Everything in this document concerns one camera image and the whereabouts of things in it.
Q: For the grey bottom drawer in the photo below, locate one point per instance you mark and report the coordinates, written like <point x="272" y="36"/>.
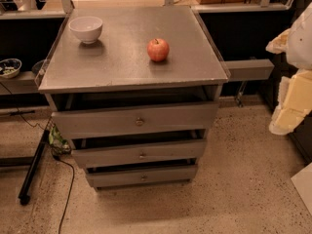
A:
<point x="141" y="176"/>

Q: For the grey drawer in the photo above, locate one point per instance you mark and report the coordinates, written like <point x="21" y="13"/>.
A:
<point x="141" y="176"/>
<point x="139" y="153"/>
<point x="135" y="120"/>

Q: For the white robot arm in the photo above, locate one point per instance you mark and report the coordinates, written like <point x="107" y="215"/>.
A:
<point x="295" y="92"/>

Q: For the grey top drawer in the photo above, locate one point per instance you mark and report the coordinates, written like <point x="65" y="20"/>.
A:
<point x="135" y="120"/>

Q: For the grey drawer cabinet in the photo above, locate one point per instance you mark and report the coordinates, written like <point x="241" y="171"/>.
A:
<point x="117" y="71"/>

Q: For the grey middle drawer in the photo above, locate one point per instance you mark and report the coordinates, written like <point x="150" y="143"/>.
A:
<point x="139" y="153"/>

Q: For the red apple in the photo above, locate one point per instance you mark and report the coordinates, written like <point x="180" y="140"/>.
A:
<point x="158" y="49"/>

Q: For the grey side shelf beam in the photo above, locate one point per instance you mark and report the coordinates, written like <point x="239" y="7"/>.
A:
<point x="249" y="69"/>

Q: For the green snack bag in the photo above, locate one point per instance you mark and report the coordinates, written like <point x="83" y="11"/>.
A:
<point x="57" y="142"/>

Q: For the white ceramic bowl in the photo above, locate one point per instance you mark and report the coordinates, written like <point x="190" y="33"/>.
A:
<point x="86" y="29"/>

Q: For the patterned small bowl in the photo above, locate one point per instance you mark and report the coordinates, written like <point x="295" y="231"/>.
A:
<point x="10" y="68"/>

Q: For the black metal bar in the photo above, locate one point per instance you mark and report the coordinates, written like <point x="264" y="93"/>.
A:
<point x="24" y="198"/>

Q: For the white floor panel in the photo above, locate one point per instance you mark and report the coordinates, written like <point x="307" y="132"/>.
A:
<point x="302" y="182"/>

